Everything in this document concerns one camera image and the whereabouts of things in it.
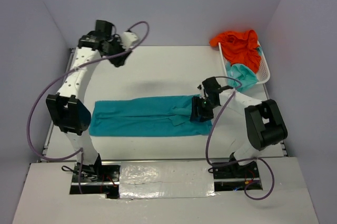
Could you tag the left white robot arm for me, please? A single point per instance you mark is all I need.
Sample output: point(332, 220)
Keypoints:
point(66, 107)

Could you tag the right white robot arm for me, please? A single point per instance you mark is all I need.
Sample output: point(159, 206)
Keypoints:
point(263, 120)

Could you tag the light turquoise t-shirt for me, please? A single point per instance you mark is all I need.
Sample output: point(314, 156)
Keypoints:
point(243, 66)

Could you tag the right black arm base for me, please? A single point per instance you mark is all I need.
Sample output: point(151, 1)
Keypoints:
point(236, 177)

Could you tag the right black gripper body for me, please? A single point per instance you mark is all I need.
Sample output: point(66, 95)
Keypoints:
point(208, 107)

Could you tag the silver foil tape sheet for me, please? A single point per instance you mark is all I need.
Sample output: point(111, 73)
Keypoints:
point(165, 179)

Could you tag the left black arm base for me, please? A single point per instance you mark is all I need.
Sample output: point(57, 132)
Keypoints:
point(107, 183)

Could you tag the white plastic basket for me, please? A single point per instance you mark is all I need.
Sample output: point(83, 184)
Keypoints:
point(263, 74)

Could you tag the orange t-shirt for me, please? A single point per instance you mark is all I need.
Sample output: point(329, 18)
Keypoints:
point(239, 48)

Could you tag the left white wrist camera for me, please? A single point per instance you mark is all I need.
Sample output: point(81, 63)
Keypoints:
point(128, 39)

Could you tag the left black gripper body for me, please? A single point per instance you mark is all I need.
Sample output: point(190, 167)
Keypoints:
point(115, 48)

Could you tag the teal t-shirt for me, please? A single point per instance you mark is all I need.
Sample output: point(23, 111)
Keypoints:
point(159, 116)

